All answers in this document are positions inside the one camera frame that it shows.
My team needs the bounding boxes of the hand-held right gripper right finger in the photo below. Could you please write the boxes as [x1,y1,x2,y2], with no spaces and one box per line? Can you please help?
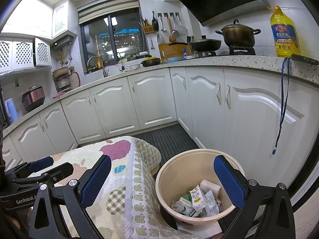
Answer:
[214,155,296,239]

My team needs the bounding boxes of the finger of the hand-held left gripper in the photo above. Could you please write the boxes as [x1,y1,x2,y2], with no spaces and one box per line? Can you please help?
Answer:
[5,156,54,178]
[11,162,74,186]

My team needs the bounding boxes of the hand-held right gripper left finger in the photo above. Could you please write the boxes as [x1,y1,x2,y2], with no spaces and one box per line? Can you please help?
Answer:
[29,154,112,239]

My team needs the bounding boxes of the white foam block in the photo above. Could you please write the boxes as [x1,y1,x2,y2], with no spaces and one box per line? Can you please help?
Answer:
[199,179,222,197]

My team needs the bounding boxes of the green white milk carton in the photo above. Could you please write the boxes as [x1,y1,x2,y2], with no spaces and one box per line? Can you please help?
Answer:
[189,185,208,208]

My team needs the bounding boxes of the beige plastic bin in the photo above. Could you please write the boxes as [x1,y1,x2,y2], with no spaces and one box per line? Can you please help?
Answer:
[155,149,246,223]

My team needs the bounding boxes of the printed blanket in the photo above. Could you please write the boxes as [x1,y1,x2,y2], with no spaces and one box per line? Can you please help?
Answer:
[26,136,200,239]

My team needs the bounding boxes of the blue kettle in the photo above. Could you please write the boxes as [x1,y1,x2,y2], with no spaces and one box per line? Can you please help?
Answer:
[4,98,20,124]

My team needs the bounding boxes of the maroon rice cooker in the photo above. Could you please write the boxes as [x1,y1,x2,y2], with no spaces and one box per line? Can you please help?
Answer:
[22,86,46,112]

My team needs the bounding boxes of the black ribbed floor mat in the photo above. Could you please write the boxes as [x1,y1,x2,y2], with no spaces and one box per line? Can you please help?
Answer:
[78,123,201,155]

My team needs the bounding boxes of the metal pot rack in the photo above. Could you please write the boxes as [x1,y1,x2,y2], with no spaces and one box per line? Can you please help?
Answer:
[54,76,71,92]

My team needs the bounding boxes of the white base cabinets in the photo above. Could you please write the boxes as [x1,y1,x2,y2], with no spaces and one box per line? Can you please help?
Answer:
[0,65,319,205]

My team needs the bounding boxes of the chrome sink faucet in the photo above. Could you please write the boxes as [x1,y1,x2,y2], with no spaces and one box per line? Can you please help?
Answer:
[87,56,109,77]

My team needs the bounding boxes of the white water heater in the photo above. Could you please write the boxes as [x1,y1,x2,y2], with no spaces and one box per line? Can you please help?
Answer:
[52,35,73,49]

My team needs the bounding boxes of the gas stove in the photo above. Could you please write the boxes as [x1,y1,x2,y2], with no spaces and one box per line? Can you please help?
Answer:
[194,46,257,56]

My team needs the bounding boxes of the yellow lid black pot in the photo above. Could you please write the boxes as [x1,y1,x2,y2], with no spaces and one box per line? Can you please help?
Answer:
[141,57,162,68]

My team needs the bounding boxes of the kitchen window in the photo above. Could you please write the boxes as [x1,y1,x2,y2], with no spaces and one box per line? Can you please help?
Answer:
[80,6,147,74]

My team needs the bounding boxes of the black wok with lid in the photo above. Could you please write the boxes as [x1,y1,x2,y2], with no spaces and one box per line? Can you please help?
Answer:
[188,35,222,53]

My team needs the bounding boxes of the wooden cutting board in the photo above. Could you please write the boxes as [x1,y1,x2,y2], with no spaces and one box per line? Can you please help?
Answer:
[159,42,190,64]

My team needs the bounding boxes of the black phone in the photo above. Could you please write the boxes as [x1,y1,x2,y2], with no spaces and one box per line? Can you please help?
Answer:
[290,53,319,66]

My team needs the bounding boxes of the bronze stock pot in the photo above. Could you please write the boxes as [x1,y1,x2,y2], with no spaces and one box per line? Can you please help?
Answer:
[216,19,262,48]

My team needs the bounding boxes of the wooden spoon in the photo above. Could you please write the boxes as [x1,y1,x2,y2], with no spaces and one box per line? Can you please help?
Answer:
[166,14,175,43]

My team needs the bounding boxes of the yellow cooking oil bottle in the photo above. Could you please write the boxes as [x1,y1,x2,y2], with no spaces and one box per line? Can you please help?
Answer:
[270,5,299,58]

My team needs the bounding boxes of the metal skimmer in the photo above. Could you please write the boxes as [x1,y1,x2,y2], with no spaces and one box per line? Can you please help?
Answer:
[175,13,188,36]

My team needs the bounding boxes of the metal ladle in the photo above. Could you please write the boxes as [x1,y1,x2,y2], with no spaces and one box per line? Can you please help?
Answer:
[158,13,167,32]

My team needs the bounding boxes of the striped roller blind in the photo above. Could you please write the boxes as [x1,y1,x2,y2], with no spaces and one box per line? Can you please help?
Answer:
[77,0,139,25]

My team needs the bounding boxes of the black range hood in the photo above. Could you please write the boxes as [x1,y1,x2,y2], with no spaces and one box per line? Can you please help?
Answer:
[168,0,271,27]

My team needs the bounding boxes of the red hose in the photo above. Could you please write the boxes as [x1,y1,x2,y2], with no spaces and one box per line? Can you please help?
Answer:
[68,72,81,89]

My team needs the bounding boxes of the blue lanyard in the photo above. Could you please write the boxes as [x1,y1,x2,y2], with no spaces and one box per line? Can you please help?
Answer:
[270,57,292,155]

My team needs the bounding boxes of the white lattice wall cabinets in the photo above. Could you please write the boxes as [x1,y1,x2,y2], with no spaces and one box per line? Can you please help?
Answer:
[0,37,51,74]

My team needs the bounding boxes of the white corner wall cabinet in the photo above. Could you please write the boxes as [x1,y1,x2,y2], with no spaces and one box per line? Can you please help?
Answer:
[51,0,78,39]

